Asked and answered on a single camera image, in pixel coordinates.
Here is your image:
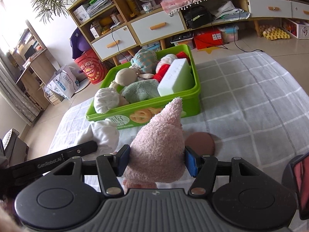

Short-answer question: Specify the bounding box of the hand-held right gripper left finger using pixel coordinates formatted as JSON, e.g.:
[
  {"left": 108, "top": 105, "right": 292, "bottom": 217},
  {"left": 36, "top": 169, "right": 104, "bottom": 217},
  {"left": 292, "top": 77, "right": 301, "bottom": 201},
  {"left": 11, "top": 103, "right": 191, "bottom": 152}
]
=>
[{"left": 51, "top": 144, "right": 131, "bottom": 197}]

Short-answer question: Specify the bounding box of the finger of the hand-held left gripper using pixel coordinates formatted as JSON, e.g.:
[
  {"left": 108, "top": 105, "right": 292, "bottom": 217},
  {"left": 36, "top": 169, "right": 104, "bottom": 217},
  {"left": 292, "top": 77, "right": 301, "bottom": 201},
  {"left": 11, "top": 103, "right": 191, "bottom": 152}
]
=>
[{"left": 63, "top": 140, "right": 98, "bottom": 162}]

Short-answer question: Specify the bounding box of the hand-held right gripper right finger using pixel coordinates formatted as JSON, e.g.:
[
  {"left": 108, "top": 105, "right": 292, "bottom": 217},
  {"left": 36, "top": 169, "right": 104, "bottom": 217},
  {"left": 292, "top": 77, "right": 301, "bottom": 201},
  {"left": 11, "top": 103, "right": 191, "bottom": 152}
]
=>
[{"left": 185, "top": 146, "right": 260, "bottom": 197}]

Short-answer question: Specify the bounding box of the white soft cloth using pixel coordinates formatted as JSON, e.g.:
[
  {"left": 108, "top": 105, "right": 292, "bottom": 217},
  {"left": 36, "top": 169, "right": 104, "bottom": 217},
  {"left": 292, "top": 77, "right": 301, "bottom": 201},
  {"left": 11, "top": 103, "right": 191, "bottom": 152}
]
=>
[{"left": 90, "top": 120, "right": 120, "bottom": 155}]

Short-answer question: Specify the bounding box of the pink plush toy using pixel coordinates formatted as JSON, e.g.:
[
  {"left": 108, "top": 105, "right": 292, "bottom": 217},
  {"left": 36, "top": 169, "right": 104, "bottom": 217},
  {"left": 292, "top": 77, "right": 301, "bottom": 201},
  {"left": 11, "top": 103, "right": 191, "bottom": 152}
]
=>
[{"left": 122, "top": 97, "right": 187, "bottom": 194}]

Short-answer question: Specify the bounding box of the green plastic bin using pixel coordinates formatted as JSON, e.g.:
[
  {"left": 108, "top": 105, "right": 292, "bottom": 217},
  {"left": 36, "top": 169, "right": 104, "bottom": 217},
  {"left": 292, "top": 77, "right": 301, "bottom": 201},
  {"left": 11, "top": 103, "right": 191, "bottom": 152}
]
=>
[{"left": 86, "top": 44, "right": 201, "bottom": 129}]

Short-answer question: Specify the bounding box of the white striped towel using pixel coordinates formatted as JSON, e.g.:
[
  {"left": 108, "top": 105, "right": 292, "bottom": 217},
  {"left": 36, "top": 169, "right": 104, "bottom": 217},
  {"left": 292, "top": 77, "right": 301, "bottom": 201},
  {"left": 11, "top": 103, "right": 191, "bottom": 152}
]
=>
[{"left": 94, "top": 88, "right": 120, "bottom": 114}]

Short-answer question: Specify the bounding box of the green fluffy towel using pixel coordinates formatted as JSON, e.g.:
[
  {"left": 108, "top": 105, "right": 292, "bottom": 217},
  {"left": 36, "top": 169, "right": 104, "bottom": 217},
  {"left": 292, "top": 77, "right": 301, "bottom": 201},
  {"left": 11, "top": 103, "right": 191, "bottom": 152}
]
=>
[{"left": 120, "top": 79, "right": 160, "bottom": 104}]

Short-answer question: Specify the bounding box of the beige rag doll teal dress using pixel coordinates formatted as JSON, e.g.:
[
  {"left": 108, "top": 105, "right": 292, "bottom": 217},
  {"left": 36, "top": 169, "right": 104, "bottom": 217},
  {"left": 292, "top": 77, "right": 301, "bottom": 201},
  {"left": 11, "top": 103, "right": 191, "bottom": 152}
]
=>
[{"left": 109, "top": 49, "right": 158, "bottom": 90}]

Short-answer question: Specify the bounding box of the white foam block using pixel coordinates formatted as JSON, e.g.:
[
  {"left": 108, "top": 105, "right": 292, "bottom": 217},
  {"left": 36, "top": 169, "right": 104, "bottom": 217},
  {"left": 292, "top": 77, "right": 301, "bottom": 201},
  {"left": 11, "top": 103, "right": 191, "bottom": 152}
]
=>
[{"left": 157, "top": 58, "right": 194, "bottom": 96}]

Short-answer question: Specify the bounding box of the red santa plush toy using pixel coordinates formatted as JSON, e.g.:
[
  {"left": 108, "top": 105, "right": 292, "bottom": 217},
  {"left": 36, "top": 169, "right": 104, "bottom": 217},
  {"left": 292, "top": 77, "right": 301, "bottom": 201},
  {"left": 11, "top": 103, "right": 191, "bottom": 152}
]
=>
[{"left": 153, "top": 51, "right": 191, "bottom": 82}]

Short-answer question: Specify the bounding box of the brown round pad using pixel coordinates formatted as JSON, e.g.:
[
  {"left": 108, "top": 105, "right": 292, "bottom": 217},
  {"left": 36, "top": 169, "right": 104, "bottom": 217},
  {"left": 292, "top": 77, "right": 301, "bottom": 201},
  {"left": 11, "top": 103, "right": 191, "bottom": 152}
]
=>
[{"left": 185, "top": 132, "right": 215, "bottom": 157}]

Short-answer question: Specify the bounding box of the white paper shopping bag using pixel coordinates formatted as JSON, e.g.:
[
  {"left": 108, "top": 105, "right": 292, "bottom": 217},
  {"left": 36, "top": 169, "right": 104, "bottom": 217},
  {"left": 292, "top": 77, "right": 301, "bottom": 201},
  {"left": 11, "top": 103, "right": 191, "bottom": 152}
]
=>
[{"left": 46, "top": 64, "right": 81, "bottom": 100}]

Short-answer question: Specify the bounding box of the grey curtain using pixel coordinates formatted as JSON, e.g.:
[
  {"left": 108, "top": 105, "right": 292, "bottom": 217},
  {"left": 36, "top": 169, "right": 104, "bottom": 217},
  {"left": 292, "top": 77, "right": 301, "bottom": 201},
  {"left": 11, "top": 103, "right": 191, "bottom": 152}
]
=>
[{"left": 0, "top": 52, "right": 42, "bottom": 124}]

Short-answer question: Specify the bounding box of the grey checked blanket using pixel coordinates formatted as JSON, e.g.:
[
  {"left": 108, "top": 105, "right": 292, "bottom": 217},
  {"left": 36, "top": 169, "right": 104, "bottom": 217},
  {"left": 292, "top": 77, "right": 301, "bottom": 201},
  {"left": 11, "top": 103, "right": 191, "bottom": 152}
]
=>
[{"left": 47, "top": 51, "right": 309, "bottom": 232}]

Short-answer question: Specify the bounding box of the red printed bucket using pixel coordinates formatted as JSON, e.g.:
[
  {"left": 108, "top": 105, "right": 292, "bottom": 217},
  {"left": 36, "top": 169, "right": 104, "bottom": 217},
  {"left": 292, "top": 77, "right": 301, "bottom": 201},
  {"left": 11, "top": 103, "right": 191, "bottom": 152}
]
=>
[{"left": 74, "top": 49, "right": 108, "bottom": 85}]

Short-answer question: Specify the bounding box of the wooden bookshelf desk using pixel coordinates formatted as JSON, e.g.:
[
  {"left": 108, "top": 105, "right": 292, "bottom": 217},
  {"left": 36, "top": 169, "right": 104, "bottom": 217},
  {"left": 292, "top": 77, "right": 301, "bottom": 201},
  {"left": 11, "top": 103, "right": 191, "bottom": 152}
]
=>
[{"left": 0, "top": 20, "right": 53, "bottom": 110}]

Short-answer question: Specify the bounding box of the purple bag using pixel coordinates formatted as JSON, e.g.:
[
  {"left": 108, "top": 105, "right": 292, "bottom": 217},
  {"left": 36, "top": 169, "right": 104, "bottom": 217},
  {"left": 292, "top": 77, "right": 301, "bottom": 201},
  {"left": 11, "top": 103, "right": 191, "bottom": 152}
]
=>
[{"left": 70, "top": 28, "right": 91, "bottom": 59}]

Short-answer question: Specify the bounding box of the black-framed phone screen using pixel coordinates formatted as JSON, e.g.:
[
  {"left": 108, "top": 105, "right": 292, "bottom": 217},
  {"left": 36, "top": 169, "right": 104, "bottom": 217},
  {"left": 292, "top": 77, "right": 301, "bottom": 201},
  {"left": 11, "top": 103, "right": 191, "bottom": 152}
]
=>
[{"left": 282, "top": 152, "right": 309, "bottom": 220}]

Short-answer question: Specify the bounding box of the white cabinet drawer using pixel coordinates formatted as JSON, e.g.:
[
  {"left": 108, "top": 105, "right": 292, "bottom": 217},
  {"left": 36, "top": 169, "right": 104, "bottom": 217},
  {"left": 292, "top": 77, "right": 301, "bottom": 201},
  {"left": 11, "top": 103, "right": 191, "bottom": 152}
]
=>
[
  {"left": 130, "top": 11, "right": 187, "bottom": 45},
  {"left": 248, "top": 0, "right": 293, "bottom": 19},
  {"left": 91, "top": 25, "right": 138, "bottom": 60},
  {"left": 291, "top": 1, "right": 309, "bottom": 21}
]

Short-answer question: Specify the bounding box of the blue-lid clear storage box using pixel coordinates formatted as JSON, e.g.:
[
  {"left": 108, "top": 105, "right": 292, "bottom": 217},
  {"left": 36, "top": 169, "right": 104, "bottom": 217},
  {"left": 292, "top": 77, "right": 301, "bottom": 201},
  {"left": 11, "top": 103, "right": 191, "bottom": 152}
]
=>
[{"left": 142, "top": 41, "right": 163, "bottom": 53}]

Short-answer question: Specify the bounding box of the black-lid clear storage box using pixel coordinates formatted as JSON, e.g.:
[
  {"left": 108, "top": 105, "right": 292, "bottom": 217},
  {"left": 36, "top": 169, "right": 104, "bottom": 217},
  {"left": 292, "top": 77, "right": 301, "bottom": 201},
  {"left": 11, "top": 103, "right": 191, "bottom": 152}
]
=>
[{"left": 170, "top": 33, "right": 194, "bottom": 49}]

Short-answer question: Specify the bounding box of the red cardboard box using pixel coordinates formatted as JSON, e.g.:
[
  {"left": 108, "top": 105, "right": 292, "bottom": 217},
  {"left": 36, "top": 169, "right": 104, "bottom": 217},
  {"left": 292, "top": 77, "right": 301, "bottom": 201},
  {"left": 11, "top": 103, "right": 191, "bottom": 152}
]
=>
[{"left": 193, "top": 28, "right": 224, "bottom": 50}]

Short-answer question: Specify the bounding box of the wooden shelf cabinet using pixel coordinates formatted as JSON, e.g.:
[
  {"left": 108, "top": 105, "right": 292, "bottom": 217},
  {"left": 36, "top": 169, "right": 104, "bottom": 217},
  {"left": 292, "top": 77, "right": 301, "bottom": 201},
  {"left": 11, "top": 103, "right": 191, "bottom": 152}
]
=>
[{"left": 68, "top": 0, "right": 192, "bottom": 66}]

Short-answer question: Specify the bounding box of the white carton box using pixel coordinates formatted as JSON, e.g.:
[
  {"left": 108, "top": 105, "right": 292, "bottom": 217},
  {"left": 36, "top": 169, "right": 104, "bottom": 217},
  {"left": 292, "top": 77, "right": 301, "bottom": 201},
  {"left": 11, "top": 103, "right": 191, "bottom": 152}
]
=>
[{"left": 73, "top": 3, "right": 89, "bottom": 23}]

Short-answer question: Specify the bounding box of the black box device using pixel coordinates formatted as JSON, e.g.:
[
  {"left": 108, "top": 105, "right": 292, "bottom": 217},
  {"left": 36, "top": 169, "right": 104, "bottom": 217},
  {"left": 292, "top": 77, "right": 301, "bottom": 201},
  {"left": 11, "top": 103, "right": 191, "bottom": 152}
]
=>
[{"left": 183, "top": 5, "right": 214, "bottom": 30}]

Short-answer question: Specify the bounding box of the stack of papers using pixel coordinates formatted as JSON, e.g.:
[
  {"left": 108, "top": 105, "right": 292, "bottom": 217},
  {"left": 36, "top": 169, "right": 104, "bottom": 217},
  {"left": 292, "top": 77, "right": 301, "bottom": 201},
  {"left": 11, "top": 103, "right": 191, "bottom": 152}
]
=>
[{"left": 86, "top": 0, "right": 114, "bottom": 18}]

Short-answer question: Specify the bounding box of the yellow egg tray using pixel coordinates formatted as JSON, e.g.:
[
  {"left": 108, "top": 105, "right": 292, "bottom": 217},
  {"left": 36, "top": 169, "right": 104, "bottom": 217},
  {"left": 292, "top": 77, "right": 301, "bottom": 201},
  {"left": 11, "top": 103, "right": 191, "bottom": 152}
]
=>
[{"left": 262, "top": 26, "right": 290, "bottom": 41}]

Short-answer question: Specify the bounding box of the pile of folded cloths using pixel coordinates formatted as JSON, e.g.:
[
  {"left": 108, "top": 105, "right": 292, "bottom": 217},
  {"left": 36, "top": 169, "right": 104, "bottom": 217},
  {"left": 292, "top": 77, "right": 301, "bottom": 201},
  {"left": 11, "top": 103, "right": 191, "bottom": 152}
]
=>
[{"left": 214, "top": 0, "right": 251, "bottom": 20}]

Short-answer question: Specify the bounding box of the white and red box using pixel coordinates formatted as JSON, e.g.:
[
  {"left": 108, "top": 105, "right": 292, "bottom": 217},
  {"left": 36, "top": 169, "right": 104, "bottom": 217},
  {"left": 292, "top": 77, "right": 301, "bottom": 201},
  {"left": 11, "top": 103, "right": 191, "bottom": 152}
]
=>
[{"left": 281, "top": 19, "right": 309, "bottom": 39}]

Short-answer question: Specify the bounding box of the low wooden tv cabinet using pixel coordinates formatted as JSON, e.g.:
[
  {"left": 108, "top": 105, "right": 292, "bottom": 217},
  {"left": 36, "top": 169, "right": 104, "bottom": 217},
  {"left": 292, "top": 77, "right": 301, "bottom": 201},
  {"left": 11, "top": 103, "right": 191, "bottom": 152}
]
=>
[{"left": 179, "top": 0, "right": 309, "bottom": 38}]

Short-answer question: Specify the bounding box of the black power cable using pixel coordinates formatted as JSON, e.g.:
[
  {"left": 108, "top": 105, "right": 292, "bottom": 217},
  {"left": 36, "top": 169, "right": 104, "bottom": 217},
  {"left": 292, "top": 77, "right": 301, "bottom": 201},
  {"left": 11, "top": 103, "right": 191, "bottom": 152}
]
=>
[{"left": 186, "top": 0, "right": 264, "bottom": 53}]

